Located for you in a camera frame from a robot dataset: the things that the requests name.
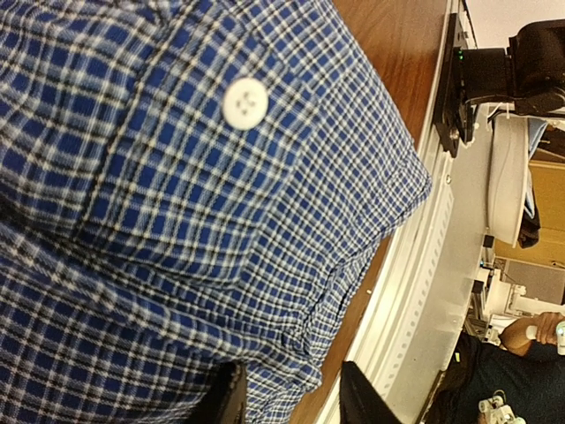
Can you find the person's hand holding device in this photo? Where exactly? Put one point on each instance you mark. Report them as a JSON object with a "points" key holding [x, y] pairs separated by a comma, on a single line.
{"points": [[543, 328]]}

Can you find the person in dark shirt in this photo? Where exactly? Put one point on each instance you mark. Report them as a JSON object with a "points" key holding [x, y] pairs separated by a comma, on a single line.
{"points": [[527, 374]]}

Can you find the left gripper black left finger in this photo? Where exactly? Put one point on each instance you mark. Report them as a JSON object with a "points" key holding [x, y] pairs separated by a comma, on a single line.
{"points": [[226, 399]]}

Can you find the blue small-check long sleeve shirt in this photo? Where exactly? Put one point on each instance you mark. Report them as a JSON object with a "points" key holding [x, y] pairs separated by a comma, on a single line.
{"points": [[185, 184]]}

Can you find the front aluminium rail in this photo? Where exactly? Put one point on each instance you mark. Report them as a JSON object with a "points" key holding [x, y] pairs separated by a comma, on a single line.
{"points": [[403, 323]]}

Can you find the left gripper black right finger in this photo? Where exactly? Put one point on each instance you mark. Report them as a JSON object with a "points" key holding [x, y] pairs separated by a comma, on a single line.
{"points": [[359, 402]]}

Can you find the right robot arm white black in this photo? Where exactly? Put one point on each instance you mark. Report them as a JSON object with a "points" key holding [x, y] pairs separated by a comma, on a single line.
{"points": [[523, 85]]}

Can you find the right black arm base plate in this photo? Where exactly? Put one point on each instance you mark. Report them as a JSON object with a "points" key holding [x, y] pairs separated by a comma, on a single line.
{"points": [[448, 110]]}

